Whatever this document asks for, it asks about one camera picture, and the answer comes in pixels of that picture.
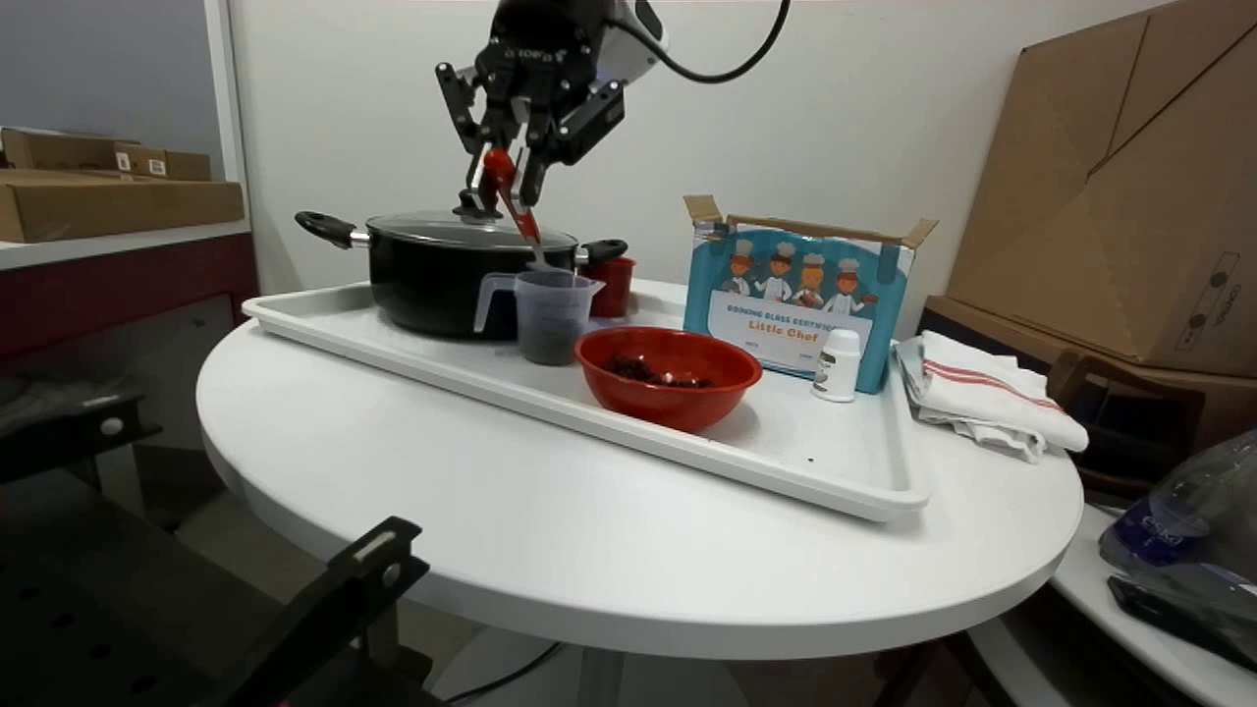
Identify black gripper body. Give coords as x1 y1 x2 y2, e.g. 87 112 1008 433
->
475 0 620 103

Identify red plastic spoon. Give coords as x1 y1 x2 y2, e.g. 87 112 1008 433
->
475 143 544 251

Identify clear plastic measuring jar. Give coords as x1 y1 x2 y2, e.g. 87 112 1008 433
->
466 264 604 367

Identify red plastic bowl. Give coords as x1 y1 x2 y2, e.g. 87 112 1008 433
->
568 322 766 437

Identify dark brown beans heap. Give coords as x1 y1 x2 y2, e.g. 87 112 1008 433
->
604 353 717 391

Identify glass pot lid black knob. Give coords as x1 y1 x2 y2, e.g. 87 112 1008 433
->
367 185 580 253

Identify small red cup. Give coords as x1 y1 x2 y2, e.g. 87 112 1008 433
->
580 251 638 322

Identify black cooking pot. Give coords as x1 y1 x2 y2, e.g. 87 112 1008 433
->
290 208 631 344

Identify blue toy chef box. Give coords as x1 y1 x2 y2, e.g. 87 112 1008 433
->
679 191 942 396

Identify small white bottle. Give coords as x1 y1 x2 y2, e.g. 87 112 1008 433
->
809 327 862 407

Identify long flat cardboard box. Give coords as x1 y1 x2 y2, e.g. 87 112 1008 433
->
0 172 248 248

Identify white plastic tray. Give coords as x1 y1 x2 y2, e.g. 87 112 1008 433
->
240 280 933 530

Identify white counter red front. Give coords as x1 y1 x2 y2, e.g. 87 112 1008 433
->
0 214 261 365

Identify small labelled cardboard box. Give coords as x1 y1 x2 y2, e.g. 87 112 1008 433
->
0 125 218 185

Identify white towel red stripes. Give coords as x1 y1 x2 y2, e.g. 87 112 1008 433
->
886 327 1090 464

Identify large upright cardboard box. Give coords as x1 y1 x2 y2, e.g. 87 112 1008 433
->
942 0 1257 383

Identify black work table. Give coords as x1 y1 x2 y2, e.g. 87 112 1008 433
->
0 464 305 707

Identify grey plastic bag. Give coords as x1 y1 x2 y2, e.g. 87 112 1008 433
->
1097 428 1257 632

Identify black camera cable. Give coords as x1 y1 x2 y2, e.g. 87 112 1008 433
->
625 0 796 91

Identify black metal bracket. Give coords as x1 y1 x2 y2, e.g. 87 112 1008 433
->
213 510 434 707
0 382 161 485

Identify thin black floor cable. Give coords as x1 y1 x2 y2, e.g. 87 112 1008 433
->
428 638 566 707

